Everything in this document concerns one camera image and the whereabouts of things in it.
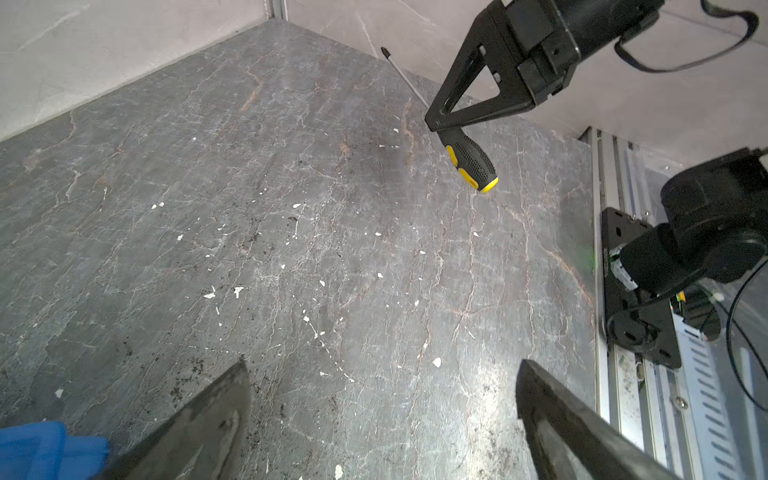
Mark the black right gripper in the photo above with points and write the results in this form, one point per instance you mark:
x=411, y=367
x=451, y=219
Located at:
x=533, y=48

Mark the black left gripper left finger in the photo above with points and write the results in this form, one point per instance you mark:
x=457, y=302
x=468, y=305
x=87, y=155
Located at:
x=202, y=440

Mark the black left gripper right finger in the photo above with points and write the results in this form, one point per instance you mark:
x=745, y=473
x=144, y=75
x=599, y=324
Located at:
x=562, y=431

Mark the black yellow handled screwdriver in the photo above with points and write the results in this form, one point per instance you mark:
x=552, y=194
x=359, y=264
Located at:
x=469, y=159

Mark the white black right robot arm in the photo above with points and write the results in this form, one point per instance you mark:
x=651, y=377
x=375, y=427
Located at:
x=716, y=212

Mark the blue plastic bin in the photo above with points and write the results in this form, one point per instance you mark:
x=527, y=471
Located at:
x=45, y=450

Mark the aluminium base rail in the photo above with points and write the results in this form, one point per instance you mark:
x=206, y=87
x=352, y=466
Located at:
x=707, y=419

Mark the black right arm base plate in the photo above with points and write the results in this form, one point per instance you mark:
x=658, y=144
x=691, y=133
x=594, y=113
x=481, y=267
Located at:
x=630, y=320

